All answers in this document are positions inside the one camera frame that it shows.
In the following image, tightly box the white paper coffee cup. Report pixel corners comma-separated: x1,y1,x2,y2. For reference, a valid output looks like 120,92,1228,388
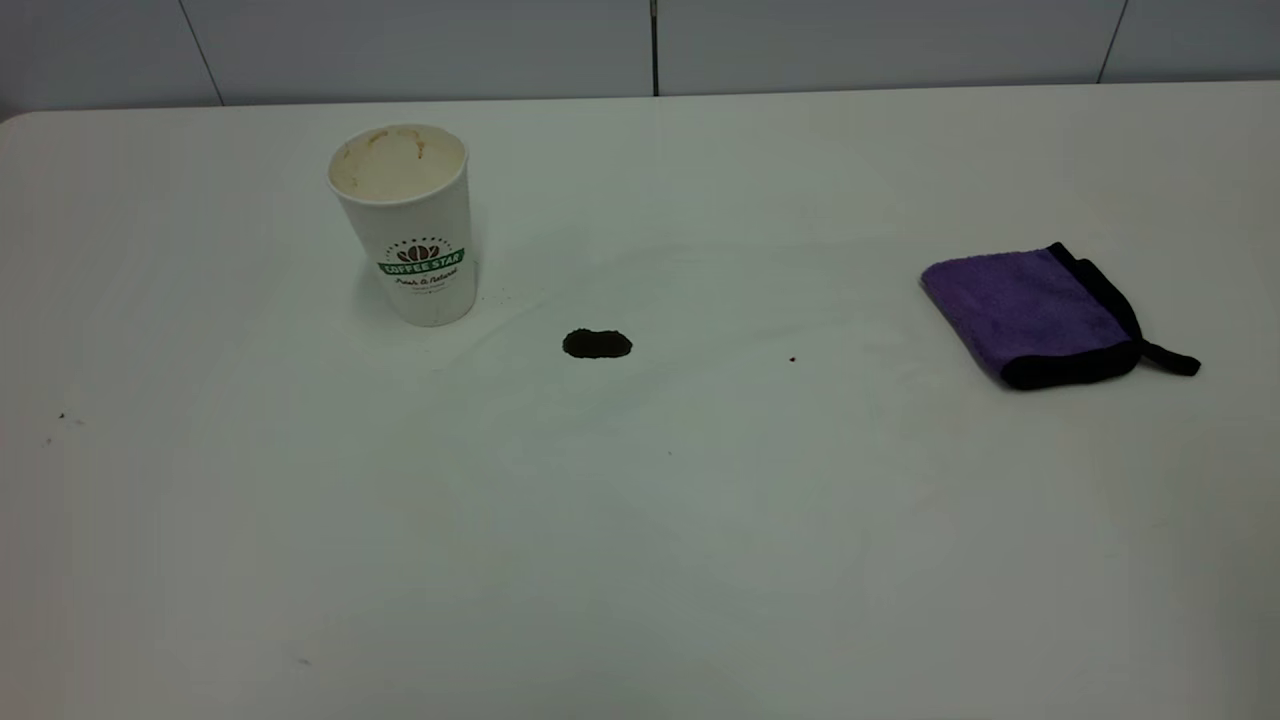
327,123,479,328

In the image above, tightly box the purple cloth with black trim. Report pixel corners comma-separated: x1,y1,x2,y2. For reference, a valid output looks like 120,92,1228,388
919,241,1202,391

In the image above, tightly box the dark coffee spill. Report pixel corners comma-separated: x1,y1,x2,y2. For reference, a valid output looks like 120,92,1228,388
562,328,634,360

